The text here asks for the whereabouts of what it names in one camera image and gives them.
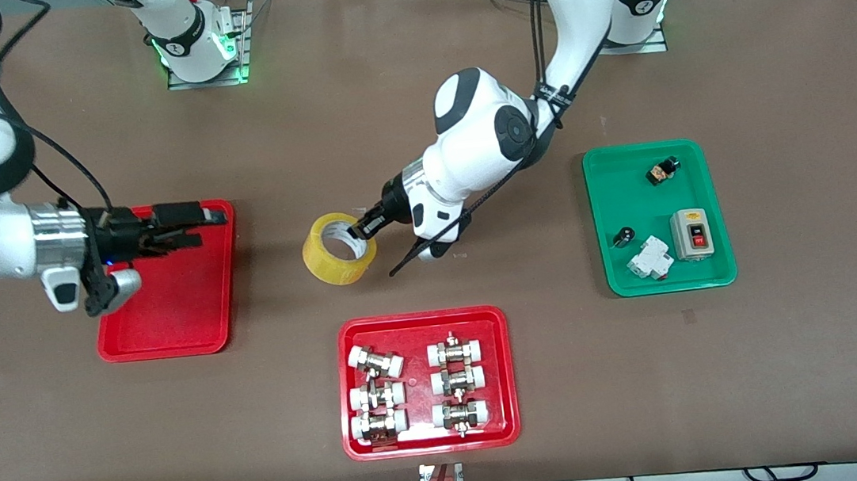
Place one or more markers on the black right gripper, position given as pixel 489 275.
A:
pixel 115 233

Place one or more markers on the white circuit breaker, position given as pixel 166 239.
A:
pixel 649 259

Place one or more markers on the small black and gold component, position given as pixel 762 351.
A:
pixel 660 172

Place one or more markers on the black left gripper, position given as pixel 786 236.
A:
pixel 393 198

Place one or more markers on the empty red plastic tray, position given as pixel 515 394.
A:
pixel 180 298

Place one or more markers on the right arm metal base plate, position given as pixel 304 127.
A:
pixel 243 53

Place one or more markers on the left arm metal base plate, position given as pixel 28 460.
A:
pixel 655 46

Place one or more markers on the small black knob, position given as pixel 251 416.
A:
pixel 624 236

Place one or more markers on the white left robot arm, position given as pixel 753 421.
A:
pixel 482 139

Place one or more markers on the white and brass pipe fitting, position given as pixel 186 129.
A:
pixel 457 381
pixel 377 361
pixel 454 351
pixel 460 414
pixel 378 425
pixel 377 396

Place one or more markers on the yellow tape roll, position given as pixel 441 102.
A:
pixel 332 270

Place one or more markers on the green plastic tray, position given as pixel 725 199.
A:
pixel 639 274

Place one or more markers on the red tray holding fittings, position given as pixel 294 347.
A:
pixel 414 330

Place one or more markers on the grey push-button switch box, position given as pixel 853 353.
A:
pixel 688 245

